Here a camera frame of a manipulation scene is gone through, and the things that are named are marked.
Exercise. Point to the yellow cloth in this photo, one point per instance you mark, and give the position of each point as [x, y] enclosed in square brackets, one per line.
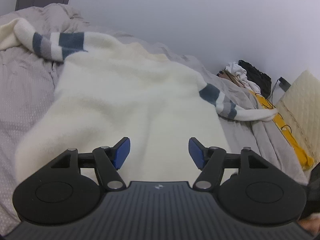
[305, 160]

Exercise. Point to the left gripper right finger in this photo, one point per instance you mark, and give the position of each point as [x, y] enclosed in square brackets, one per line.
[209, 161]

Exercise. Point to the white crumpled cloth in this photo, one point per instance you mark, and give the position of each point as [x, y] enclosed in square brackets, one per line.
[240, 74]

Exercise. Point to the person's right hand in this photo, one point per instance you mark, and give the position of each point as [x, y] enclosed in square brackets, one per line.
[311, 223]

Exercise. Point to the cream quilted headboard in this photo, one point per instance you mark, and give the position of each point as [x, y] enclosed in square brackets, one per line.
[299, 106]

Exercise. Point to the cream and blue fleece sweater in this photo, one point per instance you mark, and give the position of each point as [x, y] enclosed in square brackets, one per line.
[109, 90]

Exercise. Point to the cardboard box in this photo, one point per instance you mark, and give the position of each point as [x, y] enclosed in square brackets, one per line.
[228, 76]

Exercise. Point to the black wall charger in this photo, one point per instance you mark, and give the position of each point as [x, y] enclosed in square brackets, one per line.
[284, 84]

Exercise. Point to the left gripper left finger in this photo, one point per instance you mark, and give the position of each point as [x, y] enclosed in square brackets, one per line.
[108, 160]

